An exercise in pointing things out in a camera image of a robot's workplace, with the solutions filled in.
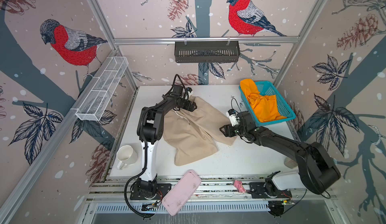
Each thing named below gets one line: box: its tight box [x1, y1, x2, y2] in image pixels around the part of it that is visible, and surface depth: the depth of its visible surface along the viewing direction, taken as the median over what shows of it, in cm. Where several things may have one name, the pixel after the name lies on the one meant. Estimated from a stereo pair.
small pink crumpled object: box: [233, 179, 247, 194], surface depth 74 cm
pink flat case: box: [161, 169, 202, 216], surface depth 73 cm
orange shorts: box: [239, 78, 287, 123], surface depth 103 cm
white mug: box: [116, 145, 138, 170], surface depth 80 cm
